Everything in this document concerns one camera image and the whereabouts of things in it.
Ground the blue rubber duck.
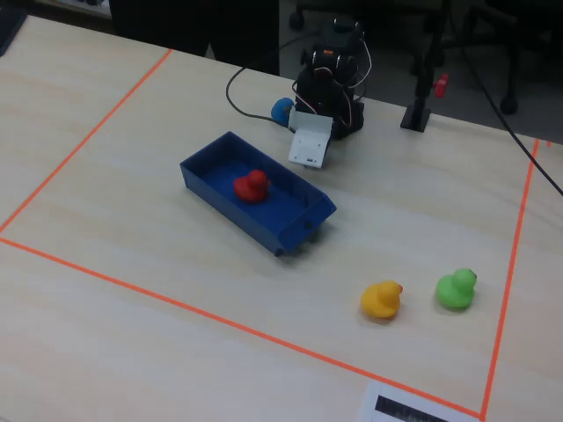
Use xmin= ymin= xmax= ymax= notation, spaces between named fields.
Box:
xmin=269 ymin=97 xmax=295 ymax=127

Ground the black camera stand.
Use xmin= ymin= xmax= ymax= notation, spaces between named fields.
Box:
xmin=398 ymin=0 xmax=450 ymax=133

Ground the blue plastic bin box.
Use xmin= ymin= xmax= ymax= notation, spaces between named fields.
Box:
xmin=179 ymin=130 xmax=338 ymax=258

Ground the green rubber duck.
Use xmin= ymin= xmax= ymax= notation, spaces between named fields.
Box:
xmin=435 ymin=267 xmax=479 ymax=311

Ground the white red servo wire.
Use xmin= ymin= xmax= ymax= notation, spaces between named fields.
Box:
xmin=355 ymin=38 xmax=374 ymax=90

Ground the long black cable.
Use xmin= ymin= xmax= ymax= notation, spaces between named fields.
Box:
xmin=448 ymin=25 xmax=563 ymax=197

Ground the black office chair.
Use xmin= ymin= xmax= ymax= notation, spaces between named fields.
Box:
xmin=452 ymin=0 xmax=563 ymax=116

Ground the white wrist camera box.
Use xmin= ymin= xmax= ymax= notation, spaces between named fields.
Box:
xmin=286 ymin=109 xmax=334 ymax=171

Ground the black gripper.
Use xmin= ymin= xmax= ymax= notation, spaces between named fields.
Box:
xmin=293 ymin=65 xmax=352 ymax=120

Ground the yellow rubber duck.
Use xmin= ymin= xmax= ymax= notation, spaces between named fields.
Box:
xmin=360 ymin=280 xmax=405 ymax=320

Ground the orange tape strip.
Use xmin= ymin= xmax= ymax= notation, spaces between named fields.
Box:
xmin=0 ymin=236 xmax=485 ymax=418
xmin=481 ymin=138 xmax=541 ymax=418
xmin=0 ymin=47 xmax=173 ymax=234

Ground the red rubber duck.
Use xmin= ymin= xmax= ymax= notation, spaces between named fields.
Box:
xmin=232 ymin=169 xmax=271 ymax=206

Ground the white paper with black bar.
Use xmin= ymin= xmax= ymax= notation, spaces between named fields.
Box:
xmin=355 ymin=380 xmax=483 ymax=422

